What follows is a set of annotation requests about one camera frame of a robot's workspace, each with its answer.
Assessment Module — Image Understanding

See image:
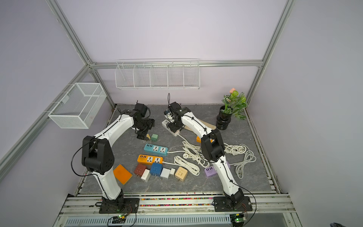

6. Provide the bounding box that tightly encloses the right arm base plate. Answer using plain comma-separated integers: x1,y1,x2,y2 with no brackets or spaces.
212,196,253,212

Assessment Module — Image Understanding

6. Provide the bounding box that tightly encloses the white usb charger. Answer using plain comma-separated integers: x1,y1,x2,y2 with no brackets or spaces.
141,169,151,182
160,168,171,179

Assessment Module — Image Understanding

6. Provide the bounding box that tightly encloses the artificial plant in black pot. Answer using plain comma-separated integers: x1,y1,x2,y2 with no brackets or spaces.
216,88,247,130

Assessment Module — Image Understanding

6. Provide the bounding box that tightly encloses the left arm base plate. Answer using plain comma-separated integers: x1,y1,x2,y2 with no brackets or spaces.
95,198,140,214

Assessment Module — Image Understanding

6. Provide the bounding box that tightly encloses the blue cube socket adapter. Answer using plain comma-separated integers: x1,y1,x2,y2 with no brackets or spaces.
150,163,163,176

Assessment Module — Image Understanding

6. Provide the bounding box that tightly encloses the white orange power strip cable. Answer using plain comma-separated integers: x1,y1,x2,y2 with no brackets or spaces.
164,133,210,176

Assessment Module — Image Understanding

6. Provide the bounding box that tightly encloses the red cube socket adapter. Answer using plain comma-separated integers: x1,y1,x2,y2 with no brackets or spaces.
133,163,147,177

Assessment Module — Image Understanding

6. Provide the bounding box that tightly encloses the white wire wall shelf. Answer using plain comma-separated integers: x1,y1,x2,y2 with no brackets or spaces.
115,59,201,89

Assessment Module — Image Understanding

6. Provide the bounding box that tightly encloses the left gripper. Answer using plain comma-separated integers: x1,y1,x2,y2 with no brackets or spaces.
135,118,156,141

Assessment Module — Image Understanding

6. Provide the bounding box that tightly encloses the green plug adapter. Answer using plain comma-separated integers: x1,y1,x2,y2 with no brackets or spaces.
150,134,159,141

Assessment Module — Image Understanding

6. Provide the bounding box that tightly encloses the white mesh wall basket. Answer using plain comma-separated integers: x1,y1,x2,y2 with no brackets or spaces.
48,83,106,129

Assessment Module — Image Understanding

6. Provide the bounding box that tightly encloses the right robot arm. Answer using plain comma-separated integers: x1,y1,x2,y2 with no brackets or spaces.
164,102,245,210

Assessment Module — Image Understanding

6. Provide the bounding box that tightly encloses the orange power strip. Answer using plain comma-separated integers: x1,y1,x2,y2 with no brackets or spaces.
196,136,214,143
137,154,163,165

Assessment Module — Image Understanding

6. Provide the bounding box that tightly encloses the beige work glove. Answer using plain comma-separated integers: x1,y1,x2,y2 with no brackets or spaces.
184,120,216,131

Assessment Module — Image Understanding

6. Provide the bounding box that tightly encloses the orange sponge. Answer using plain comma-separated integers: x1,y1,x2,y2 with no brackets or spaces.
113,165,132,185

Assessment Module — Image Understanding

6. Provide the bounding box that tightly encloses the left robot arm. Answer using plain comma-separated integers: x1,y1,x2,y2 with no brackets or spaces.
81,103,155,202

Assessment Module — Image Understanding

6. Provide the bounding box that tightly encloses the purple power strip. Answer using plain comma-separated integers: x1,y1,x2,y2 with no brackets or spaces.
204,165,226,177

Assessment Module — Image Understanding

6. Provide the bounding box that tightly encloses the teal power strip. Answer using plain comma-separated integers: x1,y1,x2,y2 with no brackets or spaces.
144,143,168,156

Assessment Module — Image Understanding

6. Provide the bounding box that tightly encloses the beige cube socket adapter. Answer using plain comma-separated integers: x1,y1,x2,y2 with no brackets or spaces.
175,166,188,182

